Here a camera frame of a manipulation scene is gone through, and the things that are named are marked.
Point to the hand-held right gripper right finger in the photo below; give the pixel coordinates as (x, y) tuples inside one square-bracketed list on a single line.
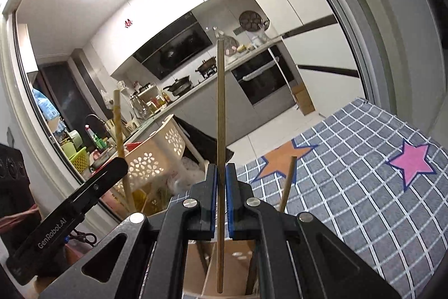
[(230, 201)]

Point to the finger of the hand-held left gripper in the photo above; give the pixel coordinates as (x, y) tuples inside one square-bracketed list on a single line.
[(101, 181)]

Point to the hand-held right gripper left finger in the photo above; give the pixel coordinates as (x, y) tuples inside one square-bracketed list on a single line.
[(214, 201)]

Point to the wooden chopstick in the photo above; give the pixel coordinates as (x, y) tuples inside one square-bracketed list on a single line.
[(287, 180), (119, 131), (220, 92)]

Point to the beige plastic utensil holder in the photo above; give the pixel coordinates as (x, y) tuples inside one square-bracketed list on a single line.
[(231, 264)]

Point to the green plastic basket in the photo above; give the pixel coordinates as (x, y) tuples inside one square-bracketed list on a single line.
[(79, 159)]

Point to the black kitchen faucet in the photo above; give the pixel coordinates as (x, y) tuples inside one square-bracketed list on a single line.
[(96, 118)]

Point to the beige perforated plastic basket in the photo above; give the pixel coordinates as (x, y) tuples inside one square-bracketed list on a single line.
[(159, 145)]

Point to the blue hanging cloth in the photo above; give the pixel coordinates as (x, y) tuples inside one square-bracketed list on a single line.
[(47, 103)]

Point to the black wok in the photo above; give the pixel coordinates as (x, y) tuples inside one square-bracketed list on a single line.
[(180, 85)]

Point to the brown cardboard box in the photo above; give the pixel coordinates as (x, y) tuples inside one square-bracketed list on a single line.
[(302, 97)]

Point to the black built-in oven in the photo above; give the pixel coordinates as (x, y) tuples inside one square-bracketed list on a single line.
[(262, 74)]

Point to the black cooking pot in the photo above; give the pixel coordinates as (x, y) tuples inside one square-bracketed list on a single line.
[(206, 66)]

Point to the black range hood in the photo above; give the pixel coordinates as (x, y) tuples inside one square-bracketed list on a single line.
[(175, 50)]

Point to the round silver tray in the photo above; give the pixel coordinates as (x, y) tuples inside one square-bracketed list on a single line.
[(229, 44)]

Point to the red paper cabinet decoration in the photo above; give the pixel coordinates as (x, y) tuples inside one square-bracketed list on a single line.
[(128, 23)]

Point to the round multi-cup pan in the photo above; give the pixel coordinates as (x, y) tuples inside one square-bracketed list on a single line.
[(250, 20)]

